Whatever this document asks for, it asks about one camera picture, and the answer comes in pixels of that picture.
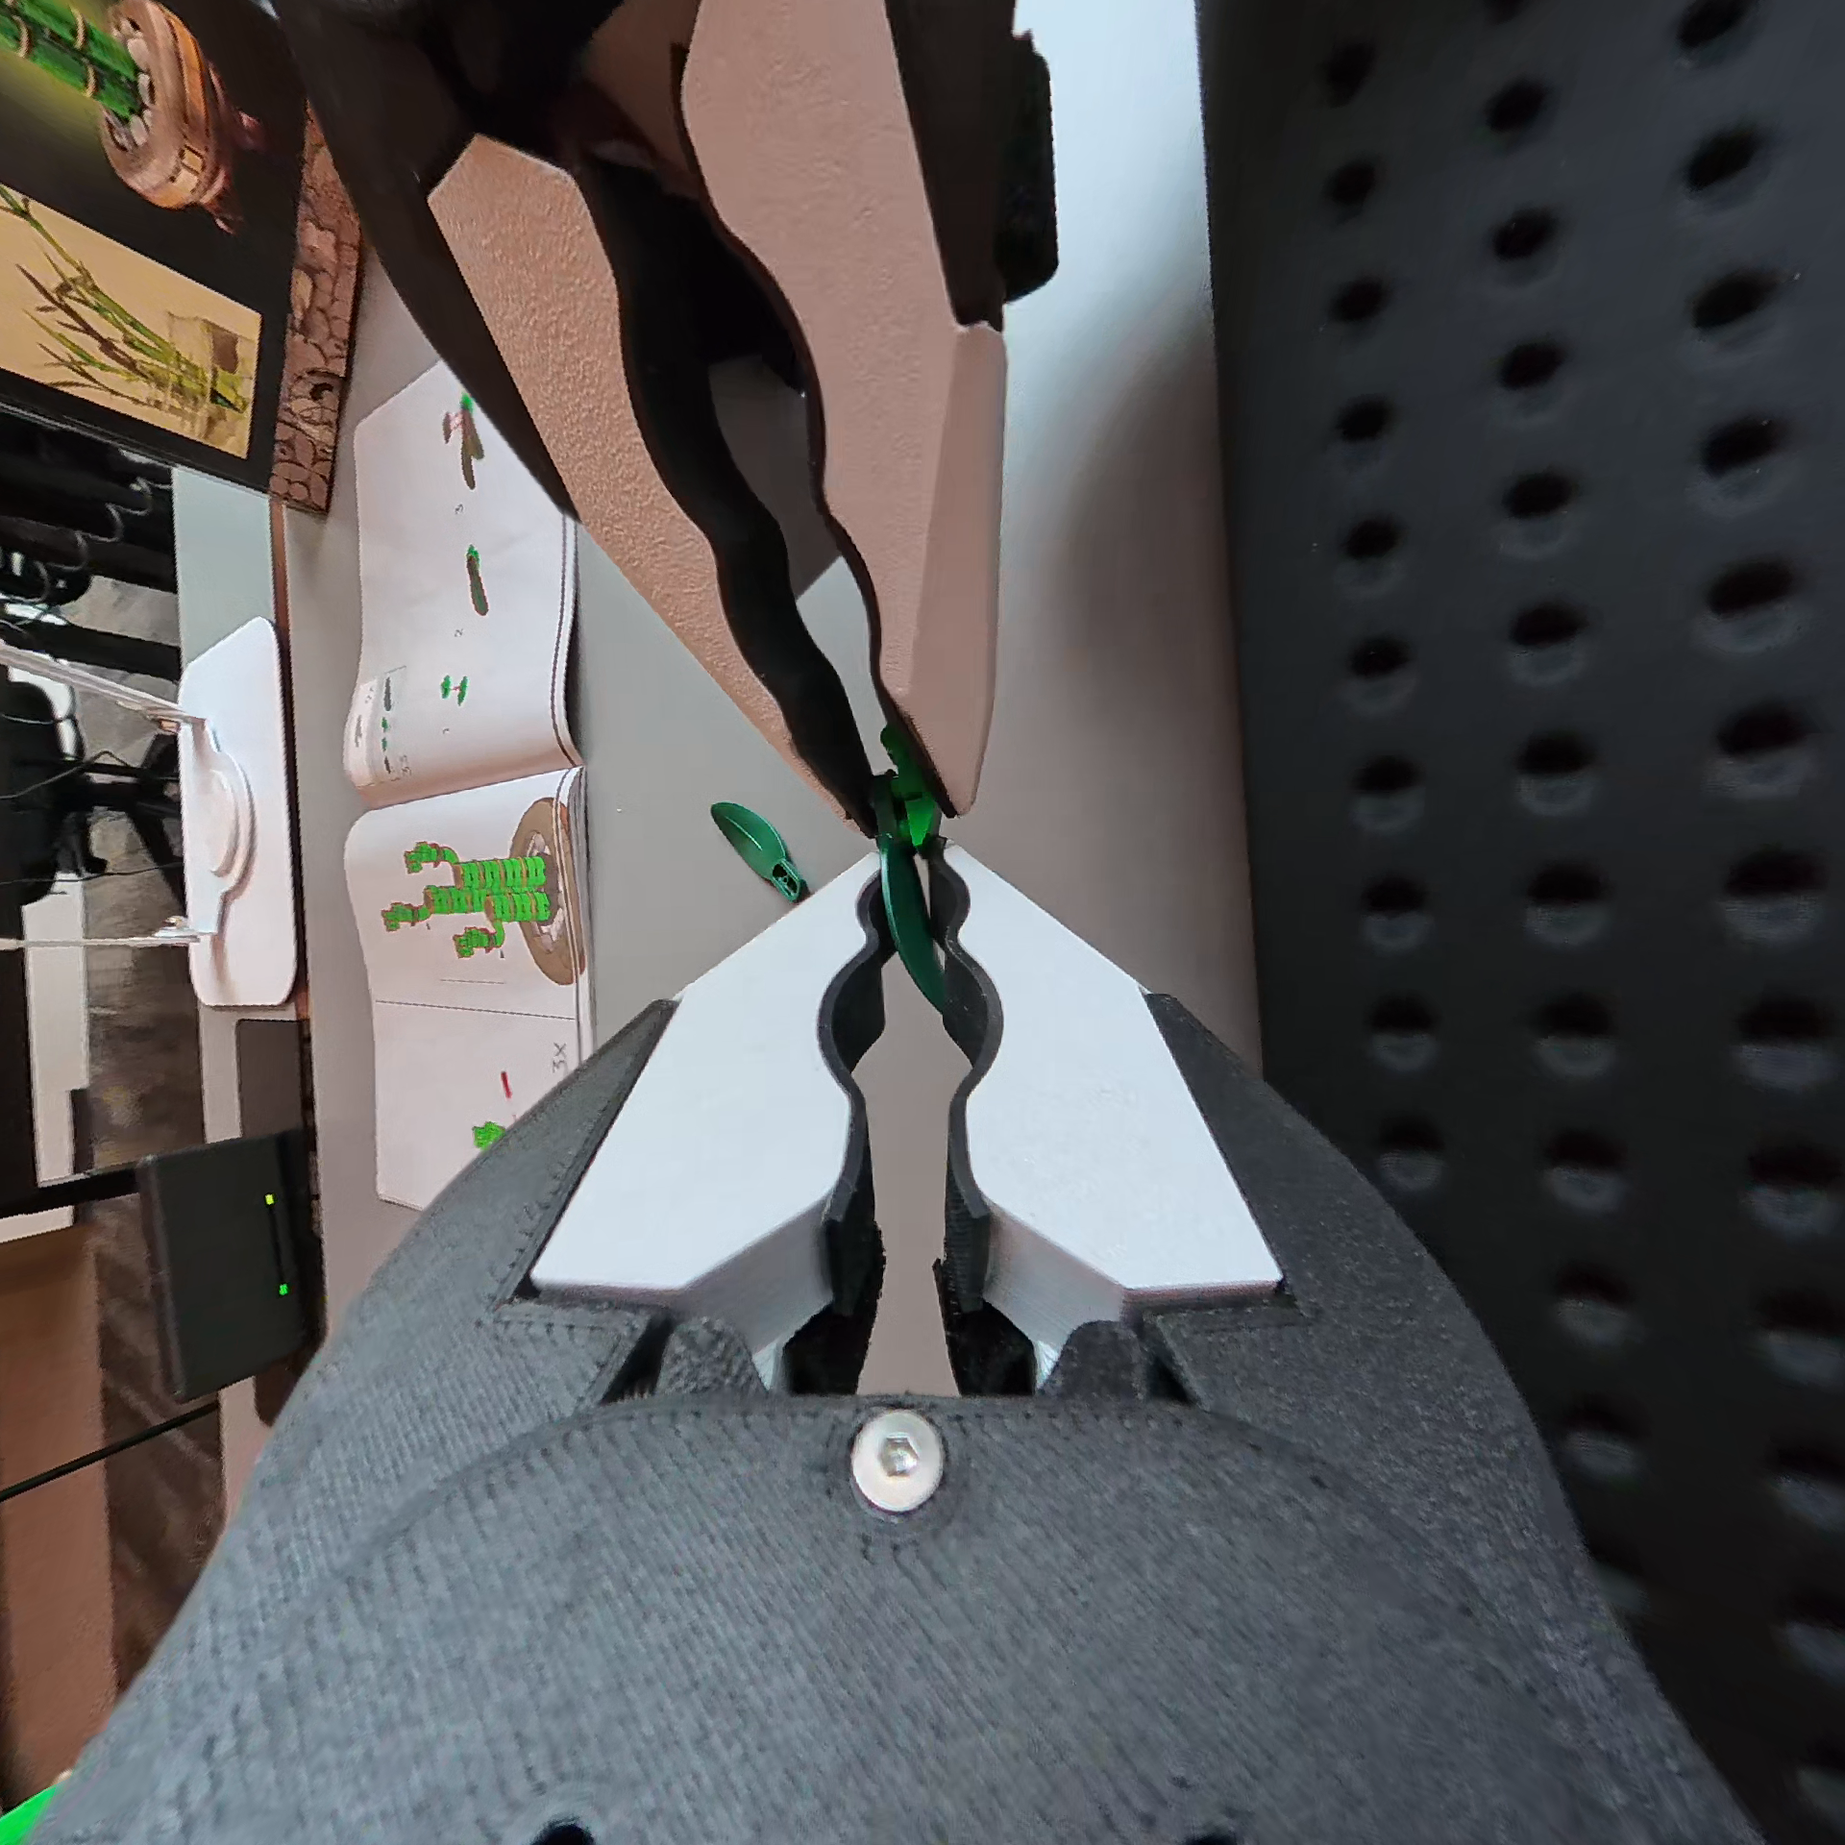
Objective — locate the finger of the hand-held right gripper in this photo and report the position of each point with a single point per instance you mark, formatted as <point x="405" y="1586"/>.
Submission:
<point x="894" y="289"/>
<point x="576" y="360"/>

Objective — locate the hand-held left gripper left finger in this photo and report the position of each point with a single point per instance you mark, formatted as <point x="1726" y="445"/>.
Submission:
<point x="676" y="1153"/>

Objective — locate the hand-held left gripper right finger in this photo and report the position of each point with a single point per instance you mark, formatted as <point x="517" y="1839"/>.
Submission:
<point x="1110" y="1153"/>

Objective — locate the green lego leaf assembly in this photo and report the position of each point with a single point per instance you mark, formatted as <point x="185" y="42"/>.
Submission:
<point x="905" y="907"/>

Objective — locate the lego instruction booklet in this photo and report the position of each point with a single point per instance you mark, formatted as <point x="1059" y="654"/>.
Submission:
<point x="461" y="576"/>

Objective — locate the black lego set box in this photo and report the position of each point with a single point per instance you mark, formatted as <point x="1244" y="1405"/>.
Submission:
<point x="144" y="215"/>

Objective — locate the dark green lego leaf piece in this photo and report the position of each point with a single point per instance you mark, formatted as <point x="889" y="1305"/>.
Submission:
<point x="750" y="836"/>

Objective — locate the black box with green lights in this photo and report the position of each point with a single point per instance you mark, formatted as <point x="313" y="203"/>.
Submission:
<point x="215" y="1268"/>

